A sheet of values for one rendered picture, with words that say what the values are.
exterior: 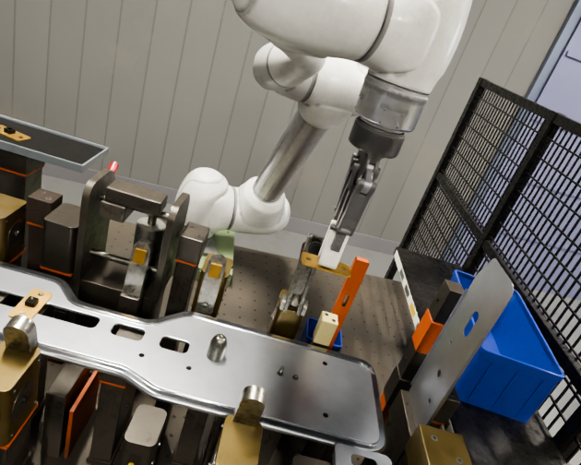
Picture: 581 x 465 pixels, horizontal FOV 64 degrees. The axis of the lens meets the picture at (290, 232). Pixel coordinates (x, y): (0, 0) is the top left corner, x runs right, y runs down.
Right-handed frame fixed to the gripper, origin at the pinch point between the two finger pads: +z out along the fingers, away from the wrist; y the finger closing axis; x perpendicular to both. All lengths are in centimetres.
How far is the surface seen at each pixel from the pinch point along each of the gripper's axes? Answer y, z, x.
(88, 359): 8.3, 29.2, -33.0
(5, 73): -235, 65, -191
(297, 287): -14.3, 18.8, -0.7
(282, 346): -7.4, 28.9, -0.4
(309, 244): -13.0, 8.0, -1.7
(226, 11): -252, -10, -66
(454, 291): -13.6, 9.0, 29.2
